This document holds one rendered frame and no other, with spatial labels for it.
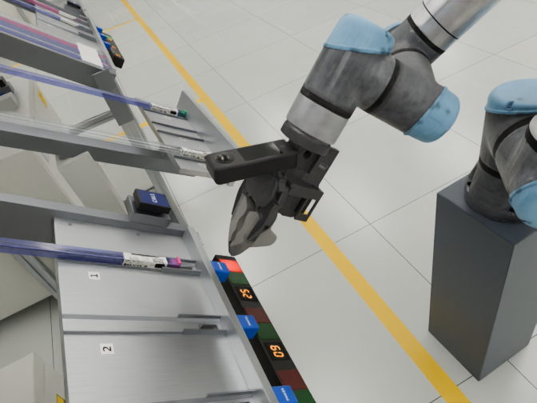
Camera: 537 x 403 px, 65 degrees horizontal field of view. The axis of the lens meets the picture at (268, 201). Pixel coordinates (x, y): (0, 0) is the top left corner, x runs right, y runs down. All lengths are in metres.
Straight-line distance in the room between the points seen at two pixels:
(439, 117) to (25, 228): 0.55
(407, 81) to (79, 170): 0.58
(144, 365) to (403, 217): 1.28
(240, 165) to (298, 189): 0.09
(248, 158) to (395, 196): 1.21
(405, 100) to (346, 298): 0.95
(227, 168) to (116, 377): 0.26
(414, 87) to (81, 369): 0.48
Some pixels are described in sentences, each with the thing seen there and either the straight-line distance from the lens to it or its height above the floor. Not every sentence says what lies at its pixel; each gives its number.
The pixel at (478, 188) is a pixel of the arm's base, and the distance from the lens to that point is 0.87.
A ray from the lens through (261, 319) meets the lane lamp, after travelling 0.63.
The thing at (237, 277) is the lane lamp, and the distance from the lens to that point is 0.69.
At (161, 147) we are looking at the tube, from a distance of 0.76.
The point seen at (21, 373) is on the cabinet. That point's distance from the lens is 0.83.
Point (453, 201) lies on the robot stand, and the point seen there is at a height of 0.55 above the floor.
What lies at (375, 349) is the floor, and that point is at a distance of 1.33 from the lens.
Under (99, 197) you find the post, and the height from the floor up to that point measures 0.71.
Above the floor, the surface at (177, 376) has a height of 0.78.
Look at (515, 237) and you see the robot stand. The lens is 0.86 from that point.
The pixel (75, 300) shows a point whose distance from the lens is 0.52.
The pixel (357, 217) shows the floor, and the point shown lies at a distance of 1.63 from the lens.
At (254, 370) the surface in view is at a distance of 0.51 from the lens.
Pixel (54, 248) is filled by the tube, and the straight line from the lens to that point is 0.56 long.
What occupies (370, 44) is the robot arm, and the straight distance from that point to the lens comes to 0.53.
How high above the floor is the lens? 1.18
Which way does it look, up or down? 42 degrees down
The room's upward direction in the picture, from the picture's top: 17 degrees counter-clockwise
